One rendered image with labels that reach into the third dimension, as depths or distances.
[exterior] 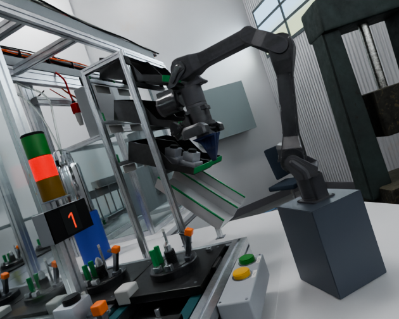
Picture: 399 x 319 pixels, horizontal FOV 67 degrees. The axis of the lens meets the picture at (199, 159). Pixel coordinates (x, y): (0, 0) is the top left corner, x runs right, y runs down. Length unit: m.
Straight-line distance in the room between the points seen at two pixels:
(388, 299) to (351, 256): 0.10
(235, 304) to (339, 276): 0.24
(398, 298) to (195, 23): 5.14
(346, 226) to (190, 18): 5.04
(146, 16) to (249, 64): 1.88
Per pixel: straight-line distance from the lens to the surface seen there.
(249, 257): 0.78
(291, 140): 0.73
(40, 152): 0.75
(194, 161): 1.03
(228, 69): 5.40
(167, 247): 0.86
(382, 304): 0.75
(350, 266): 0.77
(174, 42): 5.27
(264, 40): 0.74
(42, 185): 0.75
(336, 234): 0.73
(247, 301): 0.64
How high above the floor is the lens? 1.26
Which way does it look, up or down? 2 degrees down
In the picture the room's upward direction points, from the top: 19 degrees counter-clockwise
